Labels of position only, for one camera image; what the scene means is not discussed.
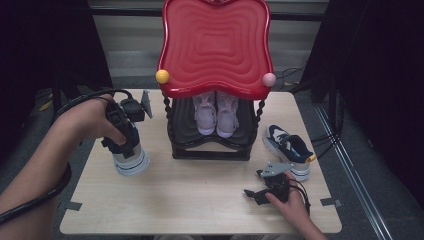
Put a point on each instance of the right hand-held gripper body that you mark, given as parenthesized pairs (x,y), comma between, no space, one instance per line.
(276,183)

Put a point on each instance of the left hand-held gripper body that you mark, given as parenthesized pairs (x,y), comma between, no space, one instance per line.
(128,113)

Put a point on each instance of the pair of lilac sneakers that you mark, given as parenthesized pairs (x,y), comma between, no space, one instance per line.
(227,120)

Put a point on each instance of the lilac child sandal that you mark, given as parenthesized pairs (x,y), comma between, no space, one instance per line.
(205,116)

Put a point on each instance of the red and black shoe rack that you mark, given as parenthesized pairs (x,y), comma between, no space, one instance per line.
(216,50)

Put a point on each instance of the person's right hand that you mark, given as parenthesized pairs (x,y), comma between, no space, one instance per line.
(295,208)

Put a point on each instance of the person's left hand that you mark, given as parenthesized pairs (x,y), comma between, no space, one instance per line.
(86,120)

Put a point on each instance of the grey tape strip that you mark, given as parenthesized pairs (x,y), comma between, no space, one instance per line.
(331,202)
(73,206)

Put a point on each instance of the yellow floor tape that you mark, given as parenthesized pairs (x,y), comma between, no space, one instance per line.
(46,106)

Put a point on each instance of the black curtain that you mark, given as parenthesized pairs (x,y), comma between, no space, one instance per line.
(40,40)
(383,66)

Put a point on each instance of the metal floor rail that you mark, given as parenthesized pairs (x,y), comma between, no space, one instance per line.
(353,173)

